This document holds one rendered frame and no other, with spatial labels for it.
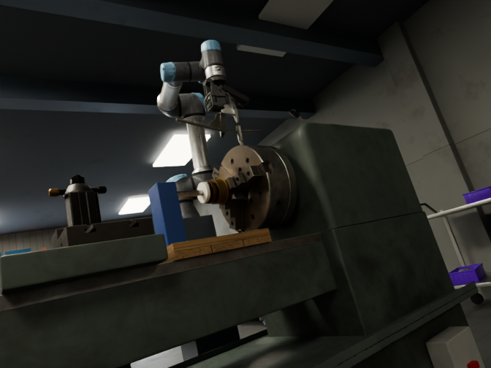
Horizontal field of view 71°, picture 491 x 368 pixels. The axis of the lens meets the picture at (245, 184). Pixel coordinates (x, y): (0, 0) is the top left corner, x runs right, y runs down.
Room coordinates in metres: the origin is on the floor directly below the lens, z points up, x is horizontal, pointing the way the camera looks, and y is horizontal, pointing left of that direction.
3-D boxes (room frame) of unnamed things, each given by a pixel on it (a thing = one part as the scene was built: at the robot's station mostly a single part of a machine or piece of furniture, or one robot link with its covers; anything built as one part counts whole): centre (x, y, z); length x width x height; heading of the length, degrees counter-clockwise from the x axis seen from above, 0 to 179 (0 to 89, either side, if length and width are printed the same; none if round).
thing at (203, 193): (1.06, 0.19, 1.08); 0.13 x 0.07 x 0.07; 128
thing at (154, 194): (1.01, 0.25, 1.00); 0.08 x 0.06 x 0.23; 38
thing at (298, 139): (1.49, -0.32, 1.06); 0.59 x 0.48 x 0.39; 128
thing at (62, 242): (0.89, 0.43, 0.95); 0.43 x 0.18 x 0.04; 38
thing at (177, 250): (1.06, 0.20, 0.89); 0.36 x 0.30 x 0.04; 38
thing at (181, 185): (1.64, 0.32, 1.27); 0.13 x 0.12 x 0.14; 110
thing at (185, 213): (1.64, 0.33, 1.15); 0.15 x 0.15 x 0.10
